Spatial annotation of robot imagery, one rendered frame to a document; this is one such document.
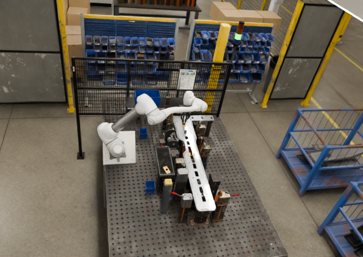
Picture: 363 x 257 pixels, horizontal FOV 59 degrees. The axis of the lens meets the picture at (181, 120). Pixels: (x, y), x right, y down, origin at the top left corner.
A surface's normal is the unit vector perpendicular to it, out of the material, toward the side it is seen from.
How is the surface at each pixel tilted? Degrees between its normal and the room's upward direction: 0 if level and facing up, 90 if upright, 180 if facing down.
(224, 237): 0
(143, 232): 0
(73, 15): 90
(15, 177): 0
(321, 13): 89
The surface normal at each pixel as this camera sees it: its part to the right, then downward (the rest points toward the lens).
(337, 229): 0.14, -0.78
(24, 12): 0.21, 0.62
